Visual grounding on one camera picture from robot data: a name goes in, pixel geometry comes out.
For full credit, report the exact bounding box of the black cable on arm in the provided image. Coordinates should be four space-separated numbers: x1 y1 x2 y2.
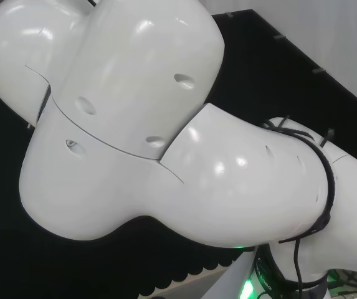
292 236 327 282

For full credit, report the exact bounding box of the black cable bundle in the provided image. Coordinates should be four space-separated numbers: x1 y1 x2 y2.
330 260 357 299

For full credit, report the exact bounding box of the black zip tie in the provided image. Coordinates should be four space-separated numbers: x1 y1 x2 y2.
318 126 335 148

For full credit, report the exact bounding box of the black arm strap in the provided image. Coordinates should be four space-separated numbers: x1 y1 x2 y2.
259 115 337 245

